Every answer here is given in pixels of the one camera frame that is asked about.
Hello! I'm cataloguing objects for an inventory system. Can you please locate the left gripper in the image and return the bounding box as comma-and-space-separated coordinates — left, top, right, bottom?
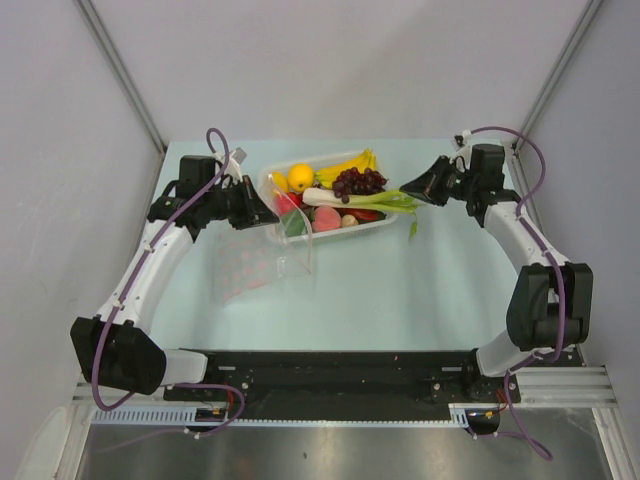
202, 175, 278, 230

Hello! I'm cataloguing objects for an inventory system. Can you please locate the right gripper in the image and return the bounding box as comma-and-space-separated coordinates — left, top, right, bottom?
402, 155, 478, 207

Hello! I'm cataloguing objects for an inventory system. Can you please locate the white green celery stalk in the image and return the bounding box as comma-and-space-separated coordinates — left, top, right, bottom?
302, 188, 419, 239

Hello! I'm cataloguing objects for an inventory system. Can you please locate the clear zip top bag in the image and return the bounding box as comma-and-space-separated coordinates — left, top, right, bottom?
212, 174, 313, 306

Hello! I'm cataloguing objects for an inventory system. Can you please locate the pink peach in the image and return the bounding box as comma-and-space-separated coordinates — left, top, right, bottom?
312, 206, 342, 233

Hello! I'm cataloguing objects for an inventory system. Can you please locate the purple grape bunch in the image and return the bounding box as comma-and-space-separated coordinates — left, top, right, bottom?
331, 167, 387, 203

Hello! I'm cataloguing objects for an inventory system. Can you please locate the yellow banana bunch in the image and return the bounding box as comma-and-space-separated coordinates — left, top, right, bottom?
315, 149, 377, 189

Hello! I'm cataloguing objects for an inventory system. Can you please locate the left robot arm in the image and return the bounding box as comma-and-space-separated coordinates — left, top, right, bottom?
70, 148, 279, 400

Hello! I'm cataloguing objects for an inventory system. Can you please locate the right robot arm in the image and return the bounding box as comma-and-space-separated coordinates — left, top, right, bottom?
400, 144, 594, 401

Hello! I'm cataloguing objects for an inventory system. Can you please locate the red tomato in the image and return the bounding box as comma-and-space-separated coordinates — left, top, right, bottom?
274, 192, 301, 216

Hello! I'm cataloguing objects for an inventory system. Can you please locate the green bell pepper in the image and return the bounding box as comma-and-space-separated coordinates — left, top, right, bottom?
280, 208, 311, 238

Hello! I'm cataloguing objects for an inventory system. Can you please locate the yellow lemon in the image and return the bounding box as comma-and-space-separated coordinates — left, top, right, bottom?
271, 172, 289, 193

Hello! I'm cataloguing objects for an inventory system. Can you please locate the yellow orange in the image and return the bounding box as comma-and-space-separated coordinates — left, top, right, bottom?
287, 163, 315, 192

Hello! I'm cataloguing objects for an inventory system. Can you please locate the white plastic basket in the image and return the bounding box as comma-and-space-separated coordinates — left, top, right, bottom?
257, 151, 398, 243

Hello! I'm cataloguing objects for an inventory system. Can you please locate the red crayfish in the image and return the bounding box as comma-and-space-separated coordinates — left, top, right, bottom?
352, 209, 386, 224

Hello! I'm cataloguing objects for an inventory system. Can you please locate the beige garlic bulb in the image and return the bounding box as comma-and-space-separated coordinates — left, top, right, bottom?
341, 214, 359, 228

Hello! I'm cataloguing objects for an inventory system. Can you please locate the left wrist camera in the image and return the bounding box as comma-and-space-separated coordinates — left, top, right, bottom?
225, 147, 247, 178

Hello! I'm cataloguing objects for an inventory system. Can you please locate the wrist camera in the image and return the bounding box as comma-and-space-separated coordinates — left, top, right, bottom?
225, 147, 247, 178
452, 130, 472, 161

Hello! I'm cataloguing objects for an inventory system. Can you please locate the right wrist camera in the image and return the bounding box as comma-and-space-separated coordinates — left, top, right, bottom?
452, 130, 472, 161

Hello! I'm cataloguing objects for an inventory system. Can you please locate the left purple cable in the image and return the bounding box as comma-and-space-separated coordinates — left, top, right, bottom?
92, 127, 231, 414

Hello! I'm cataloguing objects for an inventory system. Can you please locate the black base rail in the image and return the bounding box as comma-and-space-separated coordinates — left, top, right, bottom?
163, 351, 521, 423

